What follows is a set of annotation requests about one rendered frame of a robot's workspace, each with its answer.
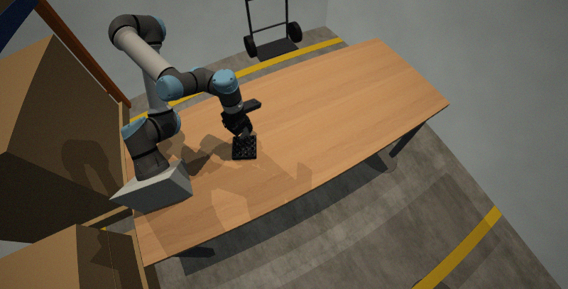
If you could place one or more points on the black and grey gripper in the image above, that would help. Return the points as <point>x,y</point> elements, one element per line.
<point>237,124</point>

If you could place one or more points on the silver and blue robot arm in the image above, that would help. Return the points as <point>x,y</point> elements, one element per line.
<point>142,135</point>

